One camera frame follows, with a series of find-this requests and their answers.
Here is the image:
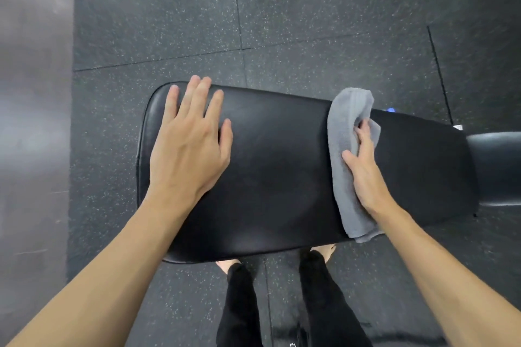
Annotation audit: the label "person's right hand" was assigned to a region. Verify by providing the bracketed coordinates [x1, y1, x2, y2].
[341, 118, 399, 224]

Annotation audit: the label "person's left hand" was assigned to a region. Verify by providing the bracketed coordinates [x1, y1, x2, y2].
[142, 75, 234, 214]

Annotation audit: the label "grey towel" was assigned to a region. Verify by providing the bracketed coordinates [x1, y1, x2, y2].
[327, 87, 385, 244]

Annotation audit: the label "black padded gym bench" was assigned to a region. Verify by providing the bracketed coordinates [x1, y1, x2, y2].
[136, 81, 521, 265]

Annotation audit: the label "person's left forearm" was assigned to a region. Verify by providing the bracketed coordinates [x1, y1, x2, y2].
[6, 196, 194, 347]

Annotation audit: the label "person's right forearm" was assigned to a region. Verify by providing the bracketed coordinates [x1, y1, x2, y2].
[374, 206, 521, 347]

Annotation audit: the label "person's right foot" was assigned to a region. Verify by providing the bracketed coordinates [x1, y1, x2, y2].
[310, 244, 337, 263]

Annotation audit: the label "person's foot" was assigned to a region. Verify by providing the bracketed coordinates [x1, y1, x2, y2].
[215, 260, 242, 275]
[310, 244, 337, 263]

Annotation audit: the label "person's left foot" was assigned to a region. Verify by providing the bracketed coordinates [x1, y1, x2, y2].
[215, 260, 242, 275]

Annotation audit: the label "black trousers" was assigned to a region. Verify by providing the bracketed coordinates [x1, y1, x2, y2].
[215, 251, 373, 347]

